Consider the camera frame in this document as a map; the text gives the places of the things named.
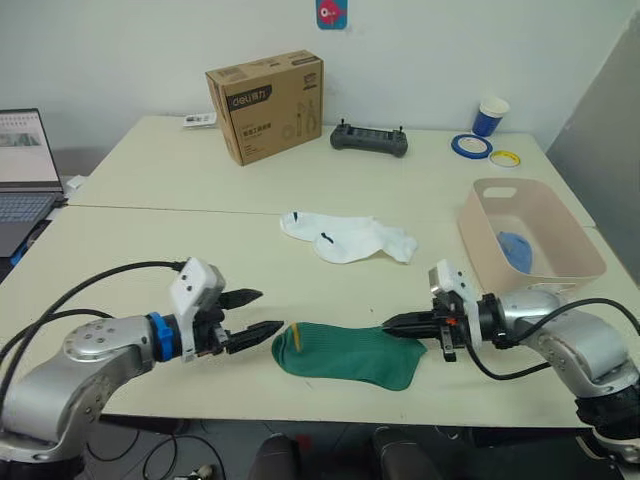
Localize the blue sock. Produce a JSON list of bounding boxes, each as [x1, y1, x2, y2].
[[495, 229, 535, 276]]

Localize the dark rounded shape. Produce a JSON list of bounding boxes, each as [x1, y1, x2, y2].
[[247, 432, 302, 480], [370, 426, 442, 480]]

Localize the blue paper cup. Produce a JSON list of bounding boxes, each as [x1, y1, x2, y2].
[[471, 95, 511, 138]]

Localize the black floor cable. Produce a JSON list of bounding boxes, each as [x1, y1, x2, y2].
[[83, 422, 222, 480]]

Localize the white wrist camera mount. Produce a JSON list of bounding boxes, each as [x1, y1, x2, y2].
[[427, 258, 484, 352], [168, 257, 227, 364]]

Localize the brown cardboard box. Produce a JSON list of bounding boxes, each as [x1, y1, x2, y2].
[[204, 48, 326, 168]]

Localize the white sock with dark mark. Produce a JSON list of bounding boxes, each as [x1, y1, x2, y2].
[[279, 210, 377, 247], [311, 223, 419, 266]]

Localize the grey partition panel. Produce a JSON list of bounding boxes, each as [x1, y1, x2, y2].
[[544, 8, 640, 242]]

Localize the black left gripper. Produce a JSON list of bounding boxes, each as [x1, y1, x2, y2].
[[191, 288, 286, 358]]

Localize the blue tape roll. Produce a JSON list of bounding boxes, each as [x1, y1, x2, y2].
[[450, 132, 496, 161]]

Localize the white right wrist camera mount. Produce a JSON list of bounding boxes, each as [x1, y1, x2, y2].
[[427, 258, 484, 352]]

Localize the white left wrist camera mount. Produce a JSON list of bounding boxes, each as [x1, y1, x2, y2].
[[168, 257, 227, 364]]

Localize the grey laptop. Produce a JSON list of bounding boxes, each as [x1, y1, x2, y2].
[[0, 107, 69, 259]]

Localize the yellow tape roll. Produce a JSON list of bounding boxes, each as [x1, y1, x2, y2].
[[487, 149, 523, 172]]

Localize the green sock with yellow stripe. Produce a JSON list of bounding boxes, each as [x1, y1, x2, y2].
[[270, 321, 429, 393]]

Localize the pink plastic container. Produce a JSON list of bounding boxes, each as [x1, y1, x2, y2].
[[456, 177, 608, 297]]

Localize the black handheld controller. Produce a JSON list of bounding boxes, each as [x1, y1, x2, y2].
[[329, 118, 410, 158]]

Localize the blue and pink wall sticker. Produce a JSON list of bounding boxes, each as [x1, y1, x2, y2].
[[315, 0, 350, 32]]

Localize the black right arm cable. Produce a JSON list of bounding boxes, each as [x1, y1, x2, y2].
[[465, 297, 640, 381]]

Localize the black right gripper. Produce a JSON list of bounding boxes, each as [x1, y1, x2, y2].
[[383, 292, 472, 364]]

